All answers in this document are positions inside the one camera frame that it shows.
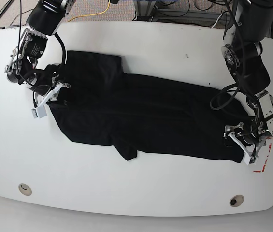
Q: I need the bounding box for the table grommet hole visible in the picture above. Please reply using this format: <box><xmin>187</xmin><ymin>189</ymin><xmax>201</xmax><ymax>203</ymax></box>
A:
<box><xmin>229</xmin><ymin>195</ymin><xmax>244</xmax><ymax>207</ymax></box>
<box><xmin>18</xmin><ymin>183</ymin><xmax>32</xmax><ymax>196</ymax></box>

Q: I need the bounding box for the right table grommet hole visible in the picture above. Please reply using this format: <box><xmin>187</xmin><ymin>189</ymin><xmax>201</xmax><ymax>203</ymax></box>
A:
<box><xmin>229</xmin><ymin>195</ymin><xmax>244</xmax><ymax>207</ymax></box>

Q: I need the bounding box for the black t-shirt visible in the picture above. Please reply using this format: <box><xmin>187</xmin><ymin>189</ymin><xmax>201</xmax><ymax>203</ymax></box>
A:
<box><xmin>49</xmin><ymin>51</ymin><xmax>250</xmax><ymax>163</ymax></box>

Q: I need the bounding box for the yellow cable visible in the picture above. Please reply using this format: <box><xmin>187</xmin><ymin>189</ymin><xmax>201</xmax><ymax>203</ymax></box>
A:
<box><xmin>68</xmin><ymin>0</ymin><xmax>110</xmax><ymax>22</ymax></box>

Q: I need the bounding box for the red tape rectangle marking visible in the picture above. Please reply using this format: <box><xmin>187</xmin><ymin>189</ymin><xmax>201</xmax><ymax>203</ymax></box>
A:
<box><xmin>253</xmin><ymin>137</ymin><xmax>273</xmax><ymax>173</ymax></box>

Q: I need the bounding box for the left table grommet hole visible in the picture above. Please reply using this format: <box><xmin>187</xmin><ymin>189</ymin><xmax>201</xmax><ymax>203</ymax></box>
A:
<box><xmin>18</xmin><ymin>183</ymin><xmax>32</xmax><ymax>196</ymax></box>

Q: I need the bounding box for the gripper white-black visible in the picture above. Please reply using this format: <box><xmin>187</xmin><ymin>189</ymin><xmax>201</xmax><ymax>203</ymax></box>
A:
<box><xmin>31</xmin><ymin>82</ymin><xmax>71</xmax><ymax>119</ymax></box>
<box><xmin>223</xmin><ymin>122</ymin><xmax>266</xmax><ymax>165</ymax></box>

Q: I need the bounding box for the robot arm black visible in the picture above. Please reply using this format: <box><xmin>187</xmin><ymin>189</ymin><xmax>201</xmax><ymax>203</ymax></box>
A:
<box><xmin>5</xmin><ymin>0</ymin><xmax>75</xmax><ymax>118</ymax></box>
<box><xmin>210</xmin><ymin>0</ymin><xmax>273</xmax><ymax>165</ymax></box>

